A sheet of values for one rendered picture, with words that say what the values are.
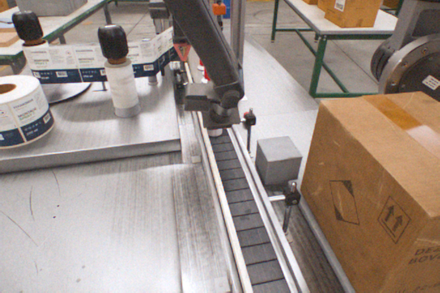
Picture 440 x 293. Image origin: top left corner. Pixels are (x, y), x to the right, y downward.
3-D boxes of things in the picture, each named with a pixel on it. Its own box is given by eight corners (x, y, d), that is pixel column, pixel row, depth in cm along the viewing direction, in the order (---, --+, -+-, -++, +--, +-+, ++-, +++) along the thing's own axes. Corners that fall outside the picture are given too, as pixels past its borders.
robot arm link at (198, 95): (241, 95, 59) (239, 64, 63) (185, 91, 57) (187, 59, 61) (231, 124, 69) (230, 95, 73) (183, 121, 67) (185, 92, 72)
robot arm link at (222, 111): (239, 108, 65) (239, 86, 67) (209, 106, 64) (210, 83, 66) (234, 118, 71) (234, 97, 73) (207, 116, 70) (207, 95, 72)
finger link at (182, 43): (175, 63, 104) (172, 38, 99) (173, 57, 110) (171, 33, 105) (193, 62, 105) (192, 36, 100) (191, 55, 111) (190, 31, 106)
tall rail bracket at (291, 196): (258, 231, 67) (264, 181, 57) (287, 226, 68) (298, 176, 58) (262, 243, 64) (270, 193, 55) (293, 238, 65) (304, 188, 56)
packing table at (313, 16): (267, 40, 444) (272, -15, 399) (318, 40, 444) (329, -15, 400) (302, 116, 263) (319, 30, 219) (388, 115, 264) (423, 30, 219)
